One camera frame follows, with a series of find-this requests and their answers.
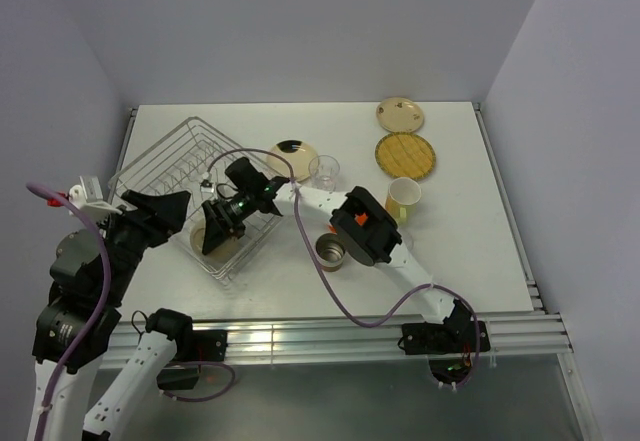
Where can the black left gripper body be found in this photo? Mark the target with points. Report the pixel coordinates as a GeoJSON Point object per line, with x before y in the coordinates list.
{"type": "Point", "coordinates": [132, 233]}

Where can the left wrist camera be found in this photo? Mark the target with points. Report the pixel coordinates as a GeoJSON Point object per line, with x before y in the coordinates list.
{"type": "Point", "coordinates": [87, 191]}

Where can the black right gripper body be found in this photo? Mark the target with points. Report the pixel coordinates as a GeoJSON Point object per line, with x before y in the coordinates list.
{"type": "Point", "coordinates": [221, 210]}

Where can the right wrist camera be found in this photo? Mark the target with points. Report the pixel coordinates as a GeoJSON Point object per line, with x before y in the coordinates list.
{"type": "Point", "coordinates": [207, 186]}

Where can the beige plate green spot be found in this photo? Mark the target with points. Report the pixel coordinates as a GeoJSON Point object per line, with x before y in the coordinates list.
{"type": "Point", "coordinates": [298, 154]}

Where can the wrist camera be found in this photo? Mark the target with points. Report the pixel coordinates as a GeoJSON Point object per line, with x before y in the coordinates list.
{"type": "Point", "coordinates": [87, 191]}
{"type": "Point", "coordinates": [207, 186]}

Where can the yellow ceramic mug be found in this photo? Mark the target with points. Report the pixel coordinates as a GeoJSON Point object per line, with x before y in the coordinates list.
{"type": "Point", "coordinates": [403, 195]}

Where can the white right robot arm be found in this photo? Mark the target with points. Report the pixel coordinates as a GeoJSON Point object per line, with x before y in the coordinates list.
{"type": "Point", "coordinates": [368, 232]}

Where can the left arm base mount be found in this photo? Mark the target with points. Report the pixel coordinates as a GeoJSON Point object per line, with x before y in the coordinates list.
{"type": "Point", "coordinates": [195, 352]}

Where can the woven bamboo tray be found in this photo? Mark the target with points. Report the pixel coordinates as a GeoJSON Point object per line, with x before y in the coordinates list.
{"type": "Point", "coordinates": [405, 154]}

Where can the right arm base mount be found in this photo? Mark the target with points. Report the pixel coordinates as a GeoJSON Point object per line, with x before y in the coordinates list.
{"type": "Point", "coordinates": [456, 349]}

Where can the aluminium rail frame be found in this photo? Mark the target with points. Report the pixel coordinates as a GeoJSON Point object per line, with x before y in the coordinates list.
{"type": "Point", "coordinates": [275, 307]}

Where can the steel cup brown band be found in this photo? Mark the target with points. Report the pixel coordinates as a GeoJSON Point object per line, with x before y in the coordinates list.
{"type": "Point", "coordinates": [330, 252]}

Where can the orange plastic plate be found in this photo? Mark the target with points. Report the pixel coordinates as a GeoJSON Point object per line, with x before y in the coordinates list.
{"type": "Point", "coordinates": [361, 219]}

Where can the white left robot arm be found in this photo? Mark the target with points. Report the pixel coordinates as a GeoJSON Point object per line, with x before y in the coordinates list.
{"type": "Point", "coordinates": [90, 276]}

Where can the beige patterned plate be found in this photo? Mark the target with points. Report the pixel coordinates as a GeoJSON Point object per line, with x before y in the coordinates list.
{"type": "Point", "coordinates": [398, 114]}

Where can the wire dish rack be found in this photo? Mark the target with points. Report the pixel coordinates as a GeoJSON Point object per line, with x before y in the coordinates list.
{"type": "Point", "coordinates": [178, 162]}

